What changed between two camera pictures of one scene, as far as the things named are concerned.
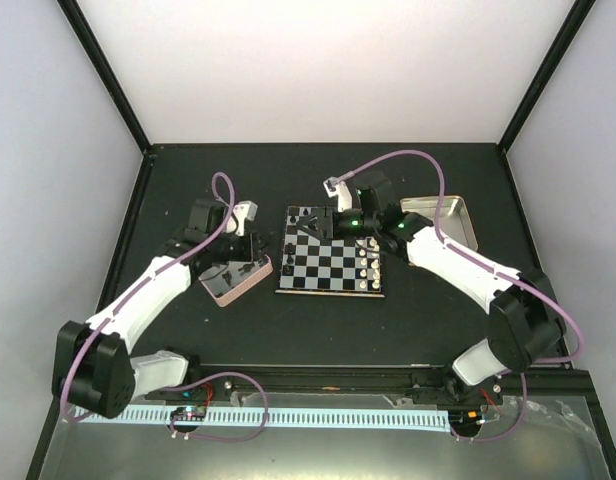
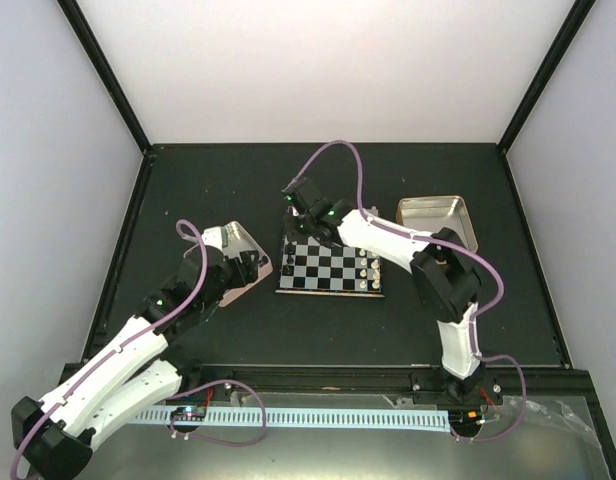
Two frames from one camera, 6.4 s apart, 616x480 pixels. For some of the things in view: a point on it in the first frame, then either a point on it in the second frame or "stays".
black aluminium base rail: [576, 384] stays
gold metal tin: [454, 218] stays
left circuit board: [189, 413] stays
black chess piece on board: [290, 249] stays
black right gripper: [315, 232] → [289, 223]
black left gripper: [252, 251] → [249, 268]
